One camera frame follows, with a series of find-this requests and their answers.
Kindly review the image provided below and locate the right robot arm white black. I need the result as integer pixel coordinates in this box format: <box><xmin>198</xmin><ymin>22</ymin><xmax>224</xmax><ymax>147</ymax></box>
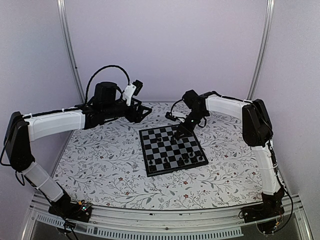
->
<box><xmin>173</xmin><ymin>90</ymin><xmax>285</xmax><ymax>218</ymax></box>

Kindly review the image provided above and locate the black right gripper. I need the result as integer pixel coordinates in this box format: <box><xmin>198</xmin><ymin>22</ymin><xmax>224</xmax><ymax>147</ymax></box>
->
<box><xmin>175</xmin><ymin>109</ymin><xmax>207</xmax><ymax>140</ymax></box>

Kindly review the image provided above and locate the floral patterned table mat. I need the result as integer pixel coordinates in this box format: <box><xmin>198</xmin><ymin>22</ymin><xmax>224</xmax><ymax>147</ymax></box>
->
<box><xmin>53</xmin><ymin>102</ymin><xmax>263</xmax><ymax>210</ymax></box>

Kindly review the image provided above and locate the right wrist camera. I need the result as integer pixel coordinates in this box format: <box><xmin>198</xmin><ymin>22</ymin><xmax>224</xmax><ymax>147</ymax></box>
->
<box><xmin>165</xmin><ymin>111</ymin><xmax>187</xmax><ymax>123</ymax></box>

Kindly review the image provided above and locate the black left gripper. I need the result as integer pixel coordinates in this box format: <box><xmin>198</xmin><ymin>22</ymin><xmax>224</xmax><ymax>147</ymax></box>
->
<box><xmin>103</xmin><ymin>97</ymin><xmax>152</xmax><ymax>123</ymax></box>

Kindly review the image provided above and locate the right camera black cable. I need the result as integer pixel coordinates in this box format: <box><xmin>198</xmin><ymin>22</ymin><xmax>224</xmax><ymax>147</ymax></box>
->
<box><xmin>170</xmin><ymin>98</ymin><xmax>185</xmax><ymax>116</ymax></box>

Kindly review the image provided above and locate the right aluminium frame post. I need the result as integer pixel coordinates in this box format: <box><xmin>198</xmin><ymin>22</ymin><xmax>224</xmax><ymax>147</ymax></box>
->
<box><xmin>247</xmin><ymin>0</ymin><xmax>275</xmax><ymax>100</ymax></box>

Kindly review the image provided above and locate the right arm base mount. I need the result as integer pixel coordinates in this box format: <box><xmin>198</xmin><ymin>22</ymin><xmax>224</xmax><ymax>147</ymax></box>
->
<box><xmin>238</xmin><ymin>203</ymin><xmax>285</xmax><ymax>223</ymax></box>

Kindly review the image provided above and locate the front aluminium rail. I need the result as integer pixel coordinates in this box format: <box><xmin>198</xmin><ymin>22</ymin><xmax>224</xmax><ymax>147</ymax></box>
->
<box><xmin>20</xmin><ymin>194</ymin><xmax>315</xmax><ymax>240</ymax></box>

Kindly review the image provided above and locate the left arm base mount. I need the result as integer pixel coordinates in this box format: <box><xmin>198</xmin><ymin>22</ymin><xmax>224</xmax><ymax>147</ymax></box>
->
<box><xmin>48</xmin><ymin>200</ymin><xmax>92</xmax><ymax>223</ymax></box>

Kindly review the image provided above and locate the black silver chess board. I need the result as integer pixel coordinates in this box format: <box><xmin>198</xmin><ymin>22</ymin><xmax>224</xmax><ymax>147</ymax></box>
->
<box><xmin>139</xmin><ymin>124</ymin><xmax>209</xmax><ymax>177</ymax></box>

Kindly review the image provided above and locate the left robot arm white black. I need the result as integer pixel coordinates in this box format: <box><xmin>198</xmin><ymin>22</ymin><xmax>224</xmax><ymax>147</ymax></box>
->
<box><xmin>0</xmin><ymin>80</ymin><xmax>151</xmax><ymax>217</ymax></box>

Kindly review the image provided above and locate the left camera black cable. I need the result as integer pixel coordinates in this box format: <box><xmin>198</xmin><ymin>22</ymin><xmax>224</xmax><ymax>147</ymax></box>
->
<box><xmin>84</xmin><ymin>64</ymin><xmax>131</xmax><ymax>106</ymax></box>

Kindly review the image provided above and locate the camera black cable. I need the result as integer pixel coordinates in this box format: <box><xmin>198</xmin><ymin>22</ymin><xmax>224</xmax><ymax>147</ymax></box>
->
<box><xmin>170</xmin><ymin>98</ymin><xmax>185</xmax><ymax>116</ymax></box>
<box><xmin>84</xmin><ymin>64</ymin><xmax>131</xmax><ymax>106</ymax></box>

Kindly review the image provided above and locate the aluminium frame post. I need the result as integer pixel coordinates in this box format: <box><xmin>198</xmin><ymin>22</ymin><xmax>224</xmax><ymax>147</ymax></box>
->
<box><xmin>56</xmin><ymin>0</ymin><xmax>85</xmax><ymax>104</ymax></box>
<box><xmin>247</xmin><ymin>0</ymin><xmax>275</xmax><ymax>100</ymax></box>

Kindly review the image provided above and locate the left aluminium frame post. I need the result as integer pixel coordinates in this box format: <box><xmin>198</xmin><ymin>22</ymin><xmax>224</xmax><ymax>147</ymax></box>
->
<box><xmin>56</xmin><ymin>0</ymin><xmax>85</xmax><ymax>104</ymax></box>

